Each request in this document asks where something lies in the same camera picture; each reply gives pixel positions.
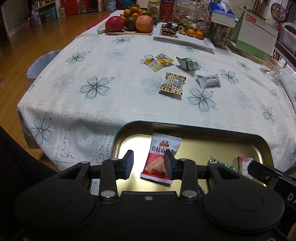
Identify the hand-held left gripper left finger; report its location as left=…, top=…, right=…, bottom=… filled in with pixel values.
left=57, top=150, right=134, bottom=201

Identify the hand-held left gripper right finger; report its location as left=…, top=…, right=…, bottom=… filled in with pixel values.
left=163, top=153, right=242, bottom=201

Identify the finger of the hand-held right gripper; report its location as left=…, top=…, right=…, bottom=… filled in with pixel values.
left=248, top=160, right=277, bottom=186

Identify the red and white snack packet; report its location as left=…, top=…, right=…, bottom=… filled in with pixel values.
left=140, top=132, right=182, bottom=185

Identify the white and pink snack packet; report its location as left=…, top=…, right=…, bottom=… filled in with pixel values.
left=238, top=156, right=254, bottom=179

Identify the dark green foil candy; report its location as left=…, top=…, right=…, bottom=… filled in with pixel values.
left=209, top=156, right=235, bottom=171

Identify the gold metal tin tray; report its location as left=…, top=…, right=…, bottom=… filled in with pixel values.
left=110, top=120, right=274, bottom=193

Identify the brown patterned snack packet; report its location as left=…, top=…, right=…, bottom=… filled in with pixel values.
left=159, top=72, right=187, bottom=95

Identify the grey and white snack packet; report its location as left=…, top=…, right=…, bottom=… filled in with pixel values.
left=196, top=74, right=222, bottom=89

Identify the green and white packet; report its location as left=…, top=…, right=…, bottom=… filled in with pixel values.
left=176, top=56, right=201, bottom=72

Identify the yellow and silver snack packet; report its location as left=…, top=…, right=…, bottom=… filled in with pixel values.
left=144, top=53, right=174, bottom=72

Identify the person's right hand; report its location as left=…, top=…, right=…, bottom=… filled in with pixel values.
left=288, top=223, right=296, bottom=241

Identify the white floral tablecloth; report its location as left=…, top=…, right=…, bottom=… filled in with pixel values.
left=17, top=14, right=296, bottom=173

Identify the clear glass cup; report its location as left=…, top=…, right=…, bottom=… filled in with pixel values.
left=260, top=56, right=282, bottom=80

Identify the person's dark clothing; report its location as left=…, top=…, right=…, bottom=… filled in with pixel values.
left=0, top=126, right=58, bottom=209

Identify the white rectangular plate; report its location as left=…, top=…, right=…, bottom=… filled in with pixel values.
left=153, top=22, right=216, bottom=50

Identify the pale fruit board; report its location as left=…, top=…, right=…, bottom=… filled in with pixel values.
left=97, top=23, right=154, bottom=36

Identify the blue round stool cushion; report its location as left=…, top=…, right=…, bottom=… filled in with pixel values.
left=26, top=50, right=62, bottom=78

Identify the desk calendar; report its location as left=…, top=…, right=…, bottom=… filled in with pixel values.
left=227, top=10, right=279, bottom=56

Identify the black snack packet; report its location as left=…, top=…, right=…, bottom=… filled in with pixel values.
left=163, top=23, right=178, bottom=33

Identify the white framed armchair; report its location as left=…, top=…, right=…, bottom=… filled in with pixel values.
left=275, top=22, right=296, bottom=67

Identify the red apple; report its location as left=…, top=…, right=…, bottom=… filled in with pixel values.
left=105, top=16, right=126, bottom=32

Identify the dark round fruit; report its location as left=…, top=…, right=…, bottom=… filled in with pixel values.
left=125, top=17, right=137, bottom=31

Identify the brown patterned canister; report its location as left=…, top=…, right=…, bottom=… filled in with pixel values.
left=210, top=21, right=233, bottom=49

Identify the pink apple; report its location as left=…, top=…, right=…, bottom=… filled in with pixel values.
left=135, top=15, right=154, bottom=33

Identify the large clear glass jar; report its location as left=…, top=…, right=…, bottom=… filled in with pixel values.
left=173, top=0, right=199, bottom=24

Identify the red tin can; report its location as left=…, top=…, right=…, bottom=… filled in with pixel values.
left=159, top=0, right=175, bottom=22

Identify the small glass jar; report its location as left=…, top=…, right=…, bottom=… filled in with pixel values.
left=147, top=0, right=161, bottom=20

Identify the blue patterned bucket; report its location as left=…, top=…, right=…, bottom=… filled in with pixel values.
left=104, top=0, right=117, bottom=11

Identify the blue and white tissue pack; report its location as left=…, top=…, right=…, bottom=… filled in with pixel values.
left=208, top=0, right=236, bottom=24

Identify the blue storage basket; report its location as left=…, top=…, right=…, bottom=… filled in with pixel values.
left=43, top=7, right=57, bottom=22

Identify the colourful round wall plate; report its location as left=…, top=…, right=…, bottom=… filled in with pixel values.
left=270, top=3, right=287, bottom=22

